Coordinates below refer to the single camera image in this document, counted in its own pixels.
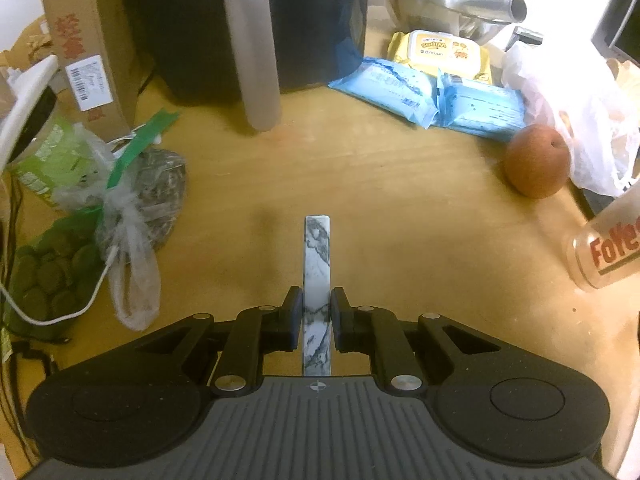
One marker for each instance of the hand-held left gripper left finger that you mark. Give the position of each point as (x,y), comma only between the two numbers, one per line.
(292,317)

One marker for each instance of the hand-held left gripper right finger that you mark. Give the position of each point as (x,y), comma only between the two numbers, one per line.
(341,317)

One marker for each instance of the marble patterned strip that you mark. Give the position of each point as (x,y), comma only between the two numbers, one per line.
(317,260)

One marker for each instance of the clear plastic bag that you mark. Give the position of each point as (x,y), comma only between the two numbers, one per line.
(135,240)

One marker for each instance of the green plastic strip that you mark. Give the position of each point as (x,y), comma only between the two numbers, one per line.
(145,135)

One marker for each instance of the green bag of cookies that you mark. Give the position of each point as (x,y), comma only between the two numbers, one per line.
(47,275)

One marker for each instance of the brown round fruit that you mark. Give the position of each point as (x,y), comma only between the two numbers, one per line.
(537,160)

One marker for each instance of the shaker bottle grey lid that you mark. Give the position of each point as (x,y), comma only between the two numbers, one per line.
(607,252)

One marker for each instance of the yellow wet wipes packet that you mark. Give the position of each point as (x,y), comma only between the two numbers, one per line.
(440,52)

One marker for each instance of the green instant noodle cup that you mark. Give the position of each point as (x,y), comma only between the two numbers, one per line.
(55,160)

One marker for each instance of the dark blue air fryer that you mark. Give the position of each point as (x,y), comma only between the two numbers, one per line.
(200,25)

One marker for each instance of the white plastic bag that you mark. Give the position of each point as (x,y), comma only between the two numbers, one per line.
(585,110)

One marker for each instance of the glass bowl of utensils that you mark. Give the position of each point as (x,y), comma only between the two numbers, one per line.
(425,5)

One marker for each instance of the white power bank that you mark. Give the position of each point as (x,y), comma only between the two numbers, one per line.
(25,105)

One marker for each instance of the tall brown cardboard box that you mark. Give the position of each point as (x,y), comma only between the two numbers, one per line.
(85,45)

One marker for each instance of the silver foil roll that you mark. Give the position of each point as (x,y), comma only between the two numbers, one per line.
(492,7)

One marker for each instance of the computer monitor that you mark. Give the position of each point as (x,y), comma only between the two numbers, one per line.
(617,15)

